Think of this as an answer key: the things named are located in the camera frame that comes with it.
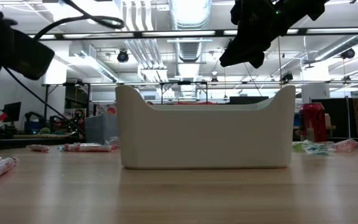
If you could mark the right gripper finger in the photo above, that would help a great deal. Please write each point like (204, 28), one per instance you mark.
(258, 60)
(239, 53)

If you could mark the Smarties candy roll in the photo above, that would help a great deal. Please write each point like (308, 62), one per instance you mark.
(39, 148)
(2, 166)
(85, 147)

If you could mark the green hard candy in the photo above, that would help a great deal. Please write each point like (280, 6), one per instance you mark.
(312, 148)

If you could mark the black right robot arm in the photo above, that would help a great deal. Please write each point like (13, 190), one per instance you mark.
(306, 7)

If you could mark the black hanging spotlight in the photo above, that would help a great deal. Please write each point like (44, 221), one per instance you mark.
(123, 56)
(287, 76)
(347, 53)

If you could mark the wide black screen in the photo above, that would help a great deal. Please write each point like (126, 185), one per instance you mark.
(249, 100)

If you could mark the black computer monitor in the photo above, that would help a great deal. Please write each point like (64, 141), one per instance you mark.
(12, 111)

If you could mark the red soda can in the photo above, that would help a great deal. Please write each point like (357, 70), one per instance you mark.
(314, 123)

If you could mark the white plastic bin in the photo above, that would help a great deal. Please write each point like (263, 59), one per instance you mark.
(204, 140)

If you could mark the black partition panel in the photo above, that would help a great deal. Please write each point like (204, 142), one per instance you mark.
(337, 118)

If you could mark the long black ceiling light bar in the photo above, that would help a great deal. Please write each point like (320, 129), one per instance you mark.
(138, 34)

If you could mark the clear grey plastic bin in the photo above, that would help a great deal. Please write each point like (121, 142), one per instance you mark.
(101, 132)

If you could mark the silver ventilation duct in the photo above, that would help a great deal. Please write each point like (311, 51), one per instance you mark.
(190, 49)

